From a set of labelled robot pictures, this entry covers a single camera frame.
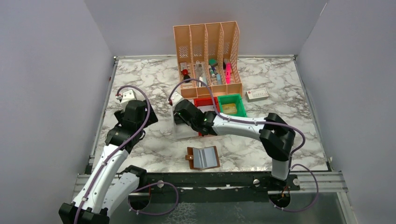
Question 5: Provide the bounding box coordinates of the white plastic bin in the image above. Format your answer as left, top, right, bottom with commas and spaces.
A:
171, 110, 198, 140

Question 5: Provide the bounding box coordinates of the red plastic bin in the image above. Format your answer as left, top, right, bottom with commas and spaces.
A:
193, 97, 220, 137

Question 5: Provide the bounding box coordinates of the green plastic bin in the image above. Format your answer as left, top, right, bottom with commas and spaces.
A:
217, 94, 247, 117

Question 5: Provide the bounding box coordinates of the brown leather card holder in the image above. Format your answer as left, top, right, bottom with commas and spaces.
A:
185, 146, 220, 170

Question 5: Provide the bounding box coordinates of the peach plastic file organizer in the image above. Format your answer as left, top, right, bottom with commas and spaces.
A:
173, 21, 243, 99

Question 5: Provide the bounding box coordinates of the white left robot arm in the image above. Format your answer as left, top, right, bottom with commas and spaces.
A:
58, 99, 158, 224

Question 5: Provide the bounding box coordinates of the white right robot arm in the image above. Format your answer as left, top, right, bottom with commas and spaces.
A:
170, 99, 296, 181

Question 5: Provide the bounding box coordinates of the silver VIP card stack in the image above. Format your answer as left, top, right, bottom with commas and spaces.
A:
198, 105, 215, 112

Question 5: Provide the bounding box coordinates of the gold credit card stack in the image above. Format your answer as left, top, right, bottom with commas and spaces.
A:
222, 103, 238, 115

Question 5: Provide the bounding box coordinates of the black round object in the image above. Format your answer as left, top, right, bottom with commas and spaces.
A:
183, 76, 191, 83

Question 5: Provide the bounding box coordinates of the teal eraser block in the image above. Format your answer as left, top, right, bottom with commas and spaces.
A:
208, 59, 218, 67

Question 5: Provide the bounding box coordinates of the pink marker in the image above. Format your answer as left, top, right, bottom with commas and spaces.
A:
225, 62, 232, 84

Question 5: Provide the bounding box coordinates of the small white label box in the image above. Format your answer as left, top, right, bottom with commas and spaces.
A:
245, 88, 269, 102

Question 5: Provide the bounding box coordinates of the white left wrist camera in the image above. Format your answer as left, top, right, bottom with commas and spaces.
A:
116, 90, 136, 106

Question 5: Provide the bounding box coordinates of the black metal base rail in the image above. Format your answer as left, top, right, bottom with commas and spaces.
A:
128, 171, 300, 204

